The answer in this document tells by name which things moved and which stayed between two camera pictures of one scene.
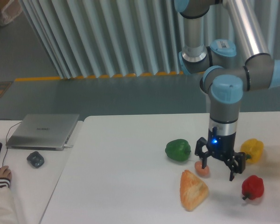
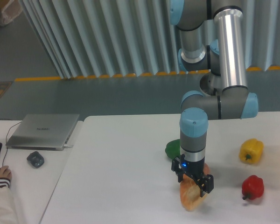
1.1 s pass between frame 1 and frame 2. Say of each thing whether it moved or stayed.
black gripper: moved
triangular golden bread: stayed
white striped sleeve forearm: stayed
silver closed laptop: stayed
